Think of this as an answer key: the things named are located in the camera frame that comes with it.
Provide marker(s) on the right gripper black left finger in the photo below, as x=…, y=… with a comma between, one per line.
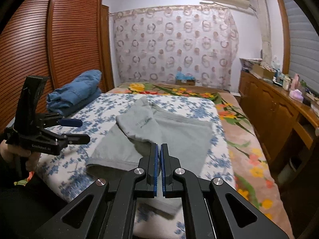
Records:
x=106, y=209

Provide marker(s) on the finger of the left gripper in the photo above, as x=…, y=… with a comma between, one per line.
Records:
x=77, y=139
x=70, y=122

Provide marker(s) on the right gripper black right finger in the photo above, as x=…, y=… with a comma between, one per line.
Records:
x=212, y=208

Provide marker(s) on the grey-green pants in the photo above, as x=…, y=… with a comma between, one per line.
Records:
x=140, y=126

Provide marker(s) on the person's left hand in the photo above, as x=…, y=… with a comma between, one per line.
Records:
x=9, y=152

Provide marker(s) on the folded blue denim jeans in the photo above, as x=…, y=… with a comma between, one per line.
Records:
x=73, y=96

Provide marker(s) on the blue floral white bed cover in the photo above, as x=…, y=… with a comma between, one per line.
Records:
x=122, y=128

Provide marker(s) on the floral pink blanket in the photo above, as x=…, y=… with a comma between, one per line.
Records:
x=234, y=153

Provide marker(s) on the brown louvered wardrobe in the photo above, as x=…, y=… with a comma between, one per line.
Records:
x=59, y=39

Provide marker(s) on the wooden sideboard cabinet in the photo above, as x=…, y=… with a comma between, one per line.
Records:
x=286, y=129

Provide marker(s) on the circle patterned sheer curtain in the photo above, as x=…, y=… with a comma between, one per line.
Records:
x=153, y=44

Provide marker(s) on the cardboard box with blue cloth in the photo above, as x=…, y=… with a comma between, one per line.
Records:
x=184, y=79

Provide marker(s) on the pink item on sideboard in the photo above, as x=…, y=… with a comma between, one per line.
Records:
x=296, y=95

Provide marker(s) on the stack of papers on sideboard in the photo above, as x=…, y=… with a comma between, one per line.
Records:
x=247, y=64

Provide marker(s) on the grey window roller blind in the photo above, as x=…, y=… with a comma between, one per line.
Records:
x=303, y=45

